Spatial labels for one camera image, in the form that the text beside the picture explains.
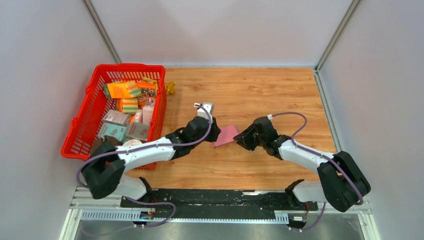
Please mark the red plastic basket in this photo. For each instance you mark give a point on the red plastic basket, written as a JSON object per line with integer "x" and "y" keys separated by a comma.
{"x": 88, "y": 121}

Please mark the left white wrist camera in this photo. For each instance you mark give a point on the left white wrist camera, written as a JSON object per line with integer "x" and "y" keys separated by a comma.
{"x": 204, "y": 110}

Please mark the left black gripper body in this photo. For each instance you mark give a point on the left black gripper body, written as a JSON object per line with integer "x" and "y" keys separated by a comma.
{"x": 210, "y": 135}

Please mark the white tape roll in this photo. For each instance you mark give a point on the white tape roll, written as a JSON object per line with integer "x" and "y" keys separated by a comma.
{"x": 132, "y": 143}

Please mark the pink paper box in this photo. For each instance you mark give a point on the pink paper box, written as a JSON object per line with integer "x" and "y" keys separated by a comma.
{"x": 226, "y": 136}

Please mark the yellow banana toy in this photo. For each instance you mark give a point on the yellow banana toy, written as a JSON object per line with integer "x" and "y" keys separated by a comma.
{"x": 170, "y": 88}

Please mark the brown crumpled packet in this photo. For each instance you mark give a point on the brown crumpled packet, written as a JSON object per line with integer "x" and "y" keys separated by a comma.
{"x": 104, "y": 141}

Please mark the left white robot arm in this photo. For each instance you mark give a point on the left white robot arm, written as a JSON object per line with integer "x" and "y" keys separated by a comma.
{"x": 105, "y": 173}

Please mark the aluminium frame rail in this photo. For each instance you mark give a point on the aluminium frame rail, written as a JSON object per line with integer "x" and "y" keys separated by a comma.
{"x": 121, "y": 208}

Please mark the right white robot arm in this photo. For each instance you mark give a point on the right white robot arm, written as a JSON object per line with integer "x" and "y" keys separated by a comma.
{"x": 341, "y": 183}

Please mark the teal snack packet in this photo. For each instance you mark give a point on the teal snack packet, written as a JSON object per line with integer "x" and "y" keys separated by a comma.
{"x": 112, "y": 130}

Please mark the orange green sponge pack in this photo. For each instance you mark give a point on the orange green sponge pack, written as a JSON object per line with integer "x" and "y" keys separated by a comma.
{"x": 121, "y": 90}

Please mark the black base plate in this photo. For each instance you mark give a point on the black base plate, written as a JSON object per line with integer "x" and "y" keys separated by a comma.
{"x": 228, "y": 204}

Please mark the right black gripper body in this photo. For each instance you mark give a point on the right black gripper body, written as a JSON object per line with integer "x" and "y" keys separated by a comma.
{"x": 261, "y": 141}

